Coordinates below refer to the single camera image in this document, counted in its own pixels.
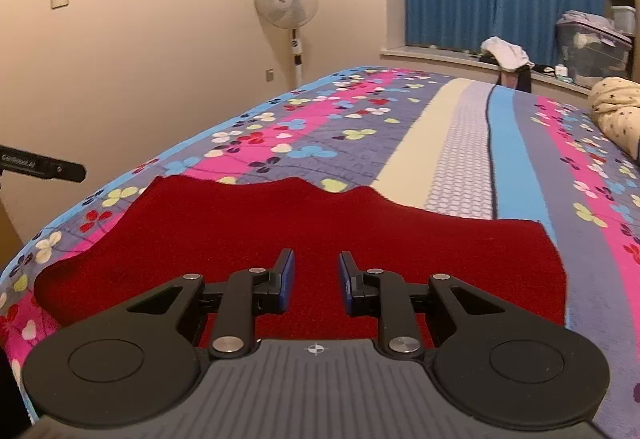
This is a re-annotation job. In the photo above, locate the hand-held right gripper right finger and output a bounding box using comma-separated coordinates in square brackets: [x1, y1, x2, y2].
[338, 251, 522, 361]

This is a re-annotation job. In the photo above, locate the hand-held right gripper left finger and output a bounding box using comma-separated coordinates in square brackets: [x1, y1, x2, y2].
[120, 248, 297, 361]

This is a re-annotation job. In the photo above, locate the red knitted garment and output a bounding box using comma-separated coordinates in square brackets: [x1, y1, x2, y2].
[33, 176, 568, 351]

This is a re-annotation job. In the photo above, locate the floral printed bedsheet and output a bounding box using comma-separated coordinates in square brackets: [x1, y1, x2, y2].
[0, 65, 640, 439]

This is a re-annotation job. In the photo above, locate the window sill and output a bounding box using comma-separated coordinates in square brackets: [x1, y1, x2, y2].
[379, 46, 593, 94]

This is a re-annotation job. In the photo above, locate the dark hanging cloth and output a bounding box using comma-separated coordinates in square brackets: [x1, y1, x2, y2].
[497, 66, 534, 94]

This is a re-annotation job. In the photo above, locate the white crumpled cloth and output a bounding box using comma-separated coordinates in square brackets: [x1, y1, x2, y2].
[480, 36, 535, 72]

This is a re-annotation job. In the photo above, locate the yellow star printed pillow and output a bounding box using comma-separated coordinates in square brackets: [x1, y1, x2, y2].
[588, 76, 640, 166]

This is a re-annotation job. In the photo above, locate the clear plastic storage box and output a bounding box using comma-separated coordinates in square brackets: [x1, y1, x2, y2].
[555, 11, 634, 88]

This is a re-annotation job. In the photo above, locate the small white storage box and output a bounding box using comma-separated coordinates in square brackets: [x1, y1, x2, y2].
[612, 5, 637, 38]

